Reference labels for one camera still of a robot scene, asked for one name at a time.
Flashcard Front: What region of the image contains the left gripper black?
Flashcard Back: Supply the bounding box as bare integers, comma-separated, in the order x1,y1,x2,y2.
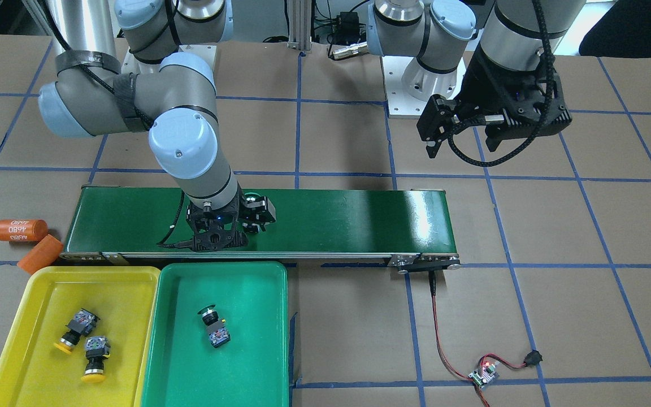
418,49,572,159

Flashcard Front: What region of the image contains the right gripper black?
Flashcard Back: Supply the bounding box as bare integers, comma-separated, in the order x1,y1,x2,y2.
156,189,276,252

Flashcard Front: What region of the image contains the dark push button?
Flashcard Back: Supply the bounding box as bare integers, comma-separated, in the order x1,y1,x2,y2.
197,304,232,348

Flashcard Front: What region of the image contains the yellow push button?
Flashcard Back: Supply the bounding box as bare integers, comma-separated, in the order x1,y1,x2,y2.
53,308,100,354
81,336,111,384

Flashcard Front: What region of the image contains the plain orange cylinder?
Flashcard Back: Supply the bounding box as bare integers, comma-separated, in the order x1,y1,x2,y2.
16,234,64,275

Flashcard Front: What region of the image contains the orange cylinder with 4680 label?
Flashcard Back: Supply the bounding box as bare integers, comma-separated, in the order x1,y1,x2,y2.
0,219,49,242

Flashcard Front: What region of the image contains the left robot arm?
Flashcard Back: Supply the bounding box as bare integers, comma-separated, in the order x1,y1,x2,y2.
366,1,585,167

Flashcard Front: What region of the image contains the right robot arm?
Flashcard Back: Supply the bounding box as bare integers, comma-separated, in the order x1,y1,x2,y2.
38,1,276,252

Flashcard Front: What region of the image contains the green conveyor belt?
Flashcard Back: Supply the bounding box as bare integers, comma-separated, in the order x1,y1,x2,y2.
61,187,462,274

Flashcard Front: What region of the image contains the green plastic tray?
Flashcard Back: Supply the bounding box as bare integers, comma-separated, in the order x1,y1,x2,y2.
141,261,289,406

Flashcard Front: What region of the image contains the yellow plastic tray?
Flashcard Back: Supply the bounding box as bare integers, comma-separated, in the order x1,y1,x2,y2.
0,266,160,406

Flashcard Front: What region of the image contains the small controller circuit board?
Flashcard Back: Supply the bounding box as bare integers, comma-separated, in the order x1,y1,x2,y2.
467,359,501,390

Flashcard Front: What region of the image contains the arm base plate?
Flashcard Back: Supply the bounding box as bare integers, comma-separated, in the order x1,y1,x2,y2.
121,44,218,81
381,55,467,119

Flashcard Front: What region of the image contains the red black power cable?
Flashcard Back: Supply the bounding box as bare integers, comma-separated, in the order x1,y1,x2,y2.
426,271,544,407

